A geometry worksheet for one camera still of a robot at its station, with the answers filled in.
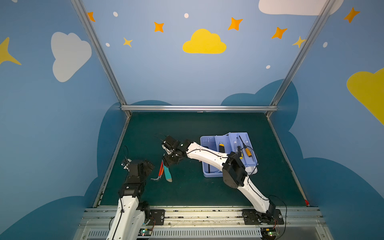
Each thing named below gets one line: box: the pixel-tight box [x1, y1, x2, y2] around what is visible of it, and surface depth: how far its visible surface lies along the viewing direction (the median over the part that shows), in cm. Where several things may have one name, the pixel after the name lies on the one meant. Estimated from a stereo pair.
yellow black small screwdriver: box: [237, 145, 244, 160], surface depth 87 cm
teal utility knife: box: [163, 164, 173, 182], surface depth 90 cm
